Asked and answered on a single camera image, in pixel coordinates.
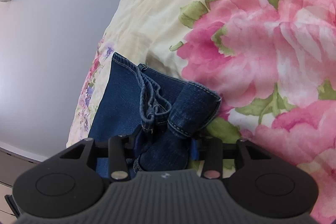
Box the blue denim jeans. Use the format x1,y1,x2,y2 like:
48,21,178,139
89,53,222,172

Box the beige wardrobe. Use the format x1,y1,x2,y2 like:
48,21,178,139
0,148,37,223

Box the floral yellow bed quilt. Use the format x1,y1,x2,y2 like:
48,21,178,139
68,0,335,223

